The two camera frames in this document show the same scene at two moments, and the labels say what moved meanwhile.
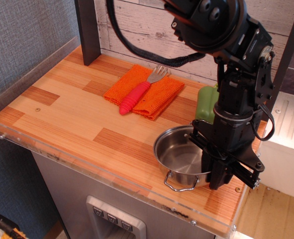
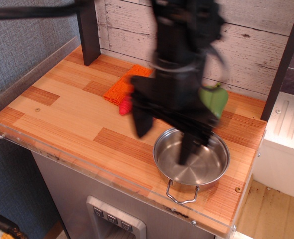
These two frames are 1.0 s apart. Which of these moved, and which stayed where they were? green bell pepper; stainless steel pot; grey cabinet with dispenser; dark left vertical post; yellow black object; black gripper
Moved: black gripper; stainless steel pot
Stayed: grey cabinet with dispenser; green bell pepper; yellow black object; dark left vertical post
